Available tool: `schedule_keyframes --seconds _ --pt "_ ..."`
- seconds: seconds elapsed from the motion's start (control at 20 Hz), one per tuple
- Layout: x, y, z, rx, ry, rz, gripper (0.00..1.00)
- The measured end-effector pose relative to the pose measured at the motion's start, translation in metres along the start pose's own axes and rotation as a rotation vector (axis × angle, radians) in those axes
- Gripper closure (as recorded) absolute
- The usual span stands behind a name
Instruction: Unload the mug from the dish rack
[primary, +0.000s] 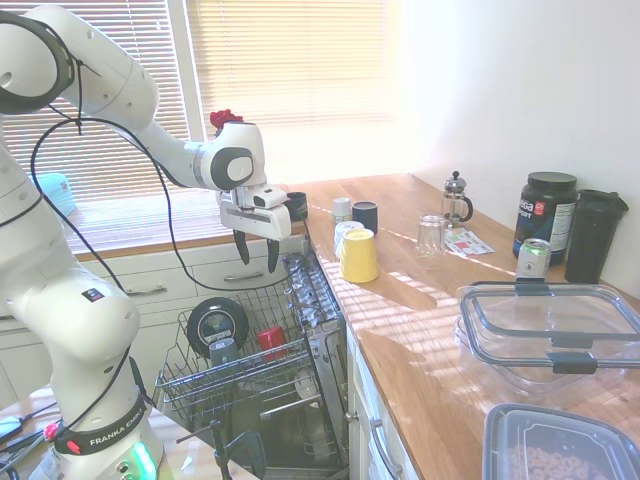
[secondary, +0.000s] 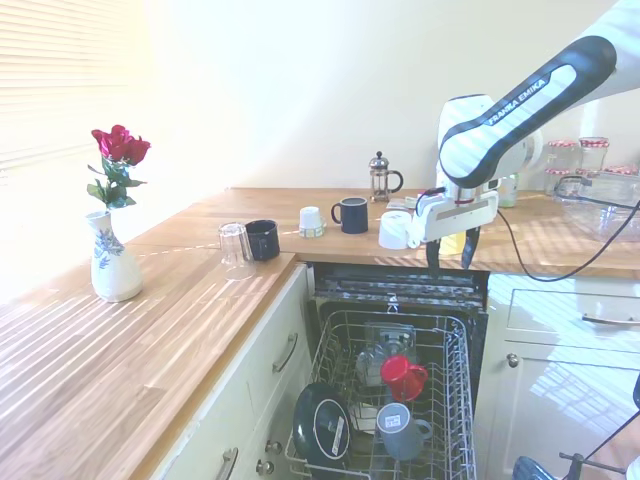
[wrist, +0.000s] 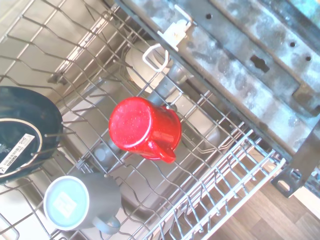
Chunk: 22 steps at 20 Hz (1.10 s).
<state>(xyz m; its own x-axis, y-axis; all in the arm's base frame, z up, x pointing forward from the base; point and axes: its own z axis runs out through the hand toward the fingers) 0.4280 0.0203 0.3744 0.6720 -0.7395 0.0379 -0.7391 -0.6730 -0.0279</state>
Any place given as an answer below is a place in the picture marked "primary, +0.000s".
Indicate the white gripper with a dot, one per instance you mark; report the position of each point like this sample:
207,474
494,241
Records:
260,220

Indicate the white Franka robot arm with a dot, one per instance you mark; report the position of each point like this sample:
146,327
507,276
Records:
100,75

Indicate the black mug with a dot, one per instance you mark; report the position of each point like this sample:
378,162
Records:
298,206

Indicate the red mug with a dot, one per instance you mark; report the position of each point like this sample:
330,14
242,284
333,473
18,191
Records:
272,342

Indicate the dark navy mug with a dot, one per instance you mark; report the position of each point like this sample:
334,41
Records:
364,217

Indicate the black round pan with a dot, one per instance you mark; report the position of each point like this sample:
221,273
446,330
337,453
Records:
215,325

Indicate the small patterned white cup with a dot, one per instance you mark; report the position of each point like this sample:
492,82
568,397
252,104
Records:
342,209

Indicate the dishwasher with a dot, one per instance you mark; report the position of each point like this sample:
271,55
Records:
325,320

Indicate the yellow cup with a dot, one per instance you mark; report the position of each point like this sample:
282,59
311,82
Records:
358,257

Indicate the red rose bouquet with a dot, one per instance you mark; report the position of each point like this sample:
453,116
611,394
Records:
224,118

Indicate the white plate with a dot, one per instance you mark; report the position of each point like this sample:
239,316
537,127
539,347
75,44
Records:
304,385

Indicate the clear drinking glass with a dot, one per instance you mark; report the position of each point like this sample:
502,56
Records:
431,240

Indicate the metal cabinet knob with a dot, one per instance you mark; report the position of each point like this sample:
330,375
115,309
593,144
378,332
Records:
351,416

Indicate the wide window blind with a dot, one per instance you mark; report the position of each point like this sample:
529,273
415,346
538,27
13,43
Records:
300,60

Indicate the glass French press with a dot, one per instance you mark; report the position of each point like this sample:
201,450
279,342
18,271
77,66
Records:
456,205

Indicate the teal storage box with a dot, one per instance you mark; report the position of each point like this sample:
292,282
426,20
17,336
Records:
57,192

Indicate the printed paper leaflet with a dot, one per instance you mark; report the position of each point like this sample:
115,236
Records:
470,246

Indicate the white green drink can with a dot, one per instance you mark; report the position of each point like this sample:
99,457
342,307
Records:
533,260

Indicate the black protein powder jar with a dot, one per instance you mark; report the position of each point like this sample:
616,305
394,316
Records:
542,220

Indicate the clear plastic lidded container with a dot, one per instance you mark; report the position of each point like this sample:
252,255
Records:
550,325

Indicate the black shaker bottle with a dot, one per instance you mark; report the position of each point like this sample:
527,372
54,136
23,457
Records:
592,235

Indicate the grey lidded food container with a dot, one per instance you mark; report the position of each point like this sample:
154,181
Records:
560,445

